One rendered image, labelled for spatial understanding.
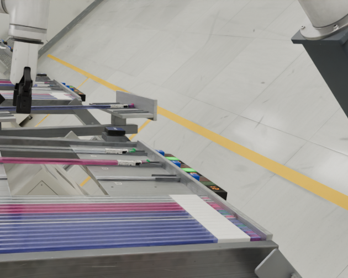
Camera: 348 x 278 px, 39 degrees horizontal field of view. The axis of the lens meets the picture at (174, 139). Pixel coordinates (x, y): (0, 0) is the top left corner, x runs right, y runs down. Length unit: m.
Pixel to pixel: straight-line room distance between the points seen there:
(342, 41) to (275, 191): 0.97
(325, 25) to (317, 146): 0.93
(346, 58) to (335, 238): 0.71
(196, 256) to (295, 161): 1.45
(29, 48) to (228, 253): 0.65
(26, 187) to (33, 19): 1.14
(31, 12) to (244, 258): 0.71
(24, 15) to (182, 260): 0.67
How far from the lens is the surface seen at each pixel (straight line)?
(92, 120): 2.09
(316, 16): 1.30
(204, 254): 0.74
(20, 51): 1.15
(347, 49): 1.28
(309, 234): 1.83
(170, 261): 0.72
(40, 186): 2.17
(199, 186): 1.01
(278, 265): 0.76
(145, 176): 1.09
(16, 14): 1.16
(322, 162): 2.06
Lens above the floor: 1.26
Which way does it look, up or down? 25 degrees down
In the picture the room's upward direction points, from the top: 41 degrees counter-clockwise
